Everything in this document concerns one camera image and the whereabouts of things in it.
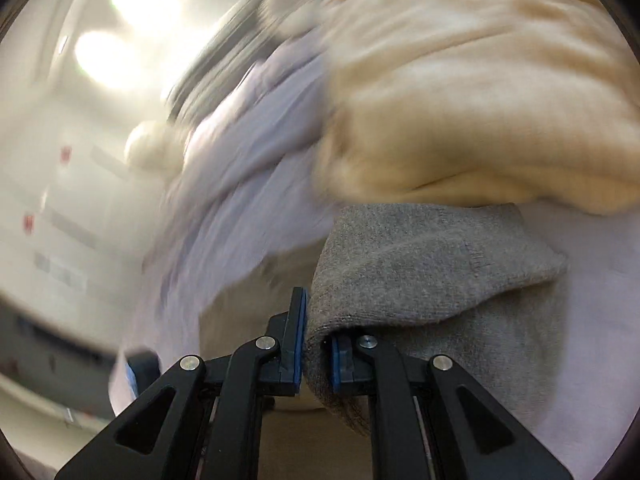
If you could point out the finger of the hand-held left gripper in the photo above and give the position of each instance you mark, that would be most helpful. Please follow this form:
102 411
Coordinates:
142 372

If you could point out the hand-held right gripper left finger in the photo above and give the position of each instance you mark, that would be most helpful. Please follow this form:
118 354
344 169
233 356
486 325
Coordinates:
301 332

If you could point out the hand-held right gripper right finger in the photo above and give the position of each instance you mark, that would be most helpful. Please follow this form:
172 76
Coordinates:
336 360

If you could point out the grey knit garment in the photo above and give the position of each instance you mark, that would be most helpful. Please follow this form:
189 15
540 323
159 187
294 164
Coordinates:
425 280

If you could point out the dark furniture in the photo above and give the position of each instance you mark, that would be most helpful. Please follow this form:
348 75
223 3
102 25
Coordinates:
55 355

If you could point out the lavender embossed blanket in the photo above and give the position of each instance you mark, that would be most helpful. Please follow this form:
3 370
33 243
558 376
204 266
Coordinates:
240 200

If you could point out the white plush toy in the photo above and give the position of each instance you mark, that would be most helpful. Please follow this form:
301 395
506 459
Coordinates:
146 147

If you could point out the cream striped blanket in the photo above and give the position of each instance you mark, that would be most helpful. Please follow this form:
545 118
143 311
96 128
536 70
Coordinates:
465 85

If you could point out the grey ribbed headboard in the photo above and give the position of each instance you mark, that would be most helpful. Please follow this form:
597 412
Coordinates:
220 45

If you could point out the pale round cushion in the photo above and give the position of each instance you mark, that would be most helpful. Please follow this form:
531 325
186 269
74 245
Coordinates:
290 7

